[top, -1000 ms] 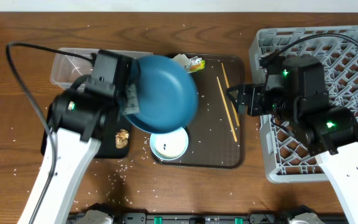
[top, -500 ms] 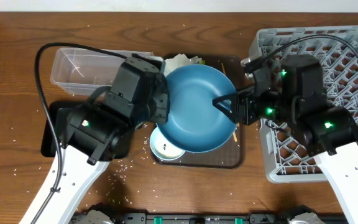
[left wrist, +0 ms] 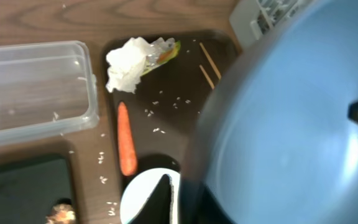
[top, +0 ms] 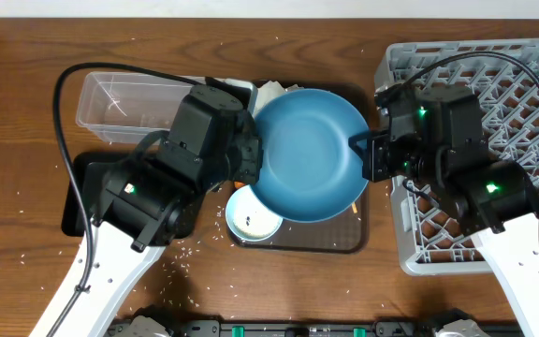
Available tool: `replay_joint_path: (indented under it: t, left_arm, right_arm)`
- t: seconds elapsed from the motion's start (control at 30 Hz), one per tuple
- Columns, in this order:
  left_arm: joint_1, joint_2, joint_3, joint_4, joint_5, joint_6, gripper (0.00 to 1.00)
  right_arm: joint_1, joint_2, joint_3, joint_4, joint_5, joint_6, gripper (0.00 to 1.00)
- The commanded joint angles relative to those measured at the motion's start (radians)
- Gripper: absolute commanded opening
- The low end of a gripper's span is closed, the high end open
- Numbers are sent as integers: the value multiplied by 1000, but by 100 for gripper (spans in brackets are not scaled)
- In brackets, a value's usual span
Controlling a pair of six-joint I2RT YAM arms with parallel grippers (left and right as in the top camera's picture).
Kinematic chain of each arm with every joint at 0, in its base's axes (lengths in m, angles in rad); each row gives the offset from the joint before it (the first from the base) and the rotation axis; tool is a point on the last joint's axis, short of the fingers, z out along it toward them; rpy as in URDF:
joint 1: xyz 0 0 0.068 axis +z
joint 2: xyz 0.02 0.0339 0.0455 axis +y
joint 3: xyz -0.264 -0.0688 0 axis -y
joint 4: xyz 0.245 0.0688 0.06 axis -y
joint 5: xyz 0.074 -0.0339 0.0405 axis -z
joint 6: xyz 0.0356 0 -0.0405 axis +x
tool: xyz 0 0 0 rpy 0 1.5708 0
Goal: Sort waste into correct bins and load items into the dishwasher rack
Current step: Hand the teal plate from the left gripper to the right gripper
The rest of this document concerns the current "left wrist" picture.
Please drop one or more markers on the light blue rice bowl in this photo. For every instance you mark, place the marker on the light blue rice bowl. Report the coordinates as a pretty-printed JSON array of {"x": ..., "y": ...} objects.
[{"x": 139, "y": 189}]

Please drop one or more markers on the black plastic tray bin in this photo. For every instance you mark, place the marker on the black plastic tray bin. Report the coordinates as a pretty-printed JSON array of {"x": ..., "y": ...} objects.
[{"x": 33, "y": 189}]

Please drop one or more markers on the brown serving tray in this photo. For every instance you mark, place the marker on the brown serving tray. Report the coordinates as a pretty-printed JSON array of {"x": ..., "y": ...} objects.
[{"x": 164, "y": 109}]

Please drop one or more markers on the orange carrot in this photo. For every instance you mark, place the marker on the orange carrot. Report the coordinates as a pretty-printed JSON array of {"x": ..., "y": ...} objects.
[{"x": 126, "y": 147}]

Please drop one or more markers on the clear plastic bin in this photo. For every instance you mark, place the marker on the clear plastic bin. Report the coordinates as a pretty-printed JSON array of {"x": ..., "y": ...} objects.
[{"x": 46, "y": 89}]

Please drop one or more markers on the dark blue plate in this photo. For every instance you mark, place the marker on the dark blue plate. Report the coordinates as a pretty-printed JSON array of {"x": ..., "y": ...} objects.
[{"x": 273, "y": 143}]

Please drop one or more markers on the crumpled white napkin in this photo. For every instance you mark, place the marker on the crumpled white napkin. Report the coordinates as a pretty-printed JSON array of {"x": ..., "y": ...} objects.
[{"x": 126, "y": 65}]

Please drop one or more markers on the yellow green snack wrapper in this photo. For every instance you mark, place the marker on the yellow green snack wrapper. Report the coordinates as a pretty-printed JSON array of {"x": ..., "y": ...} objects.
[{"x": 160, "y": 52}]

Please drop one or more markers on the brown food scrap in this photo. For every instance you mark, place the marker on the brown food scrap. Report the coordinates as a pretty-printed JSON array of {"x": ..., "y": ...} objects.
[{"x": 61, "y": 214}]

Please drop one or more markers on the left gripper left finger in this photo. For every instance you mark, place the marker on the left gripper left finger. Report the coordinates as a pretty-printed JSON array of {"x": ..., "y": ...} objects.
[{"x": 158, "y": 207}]

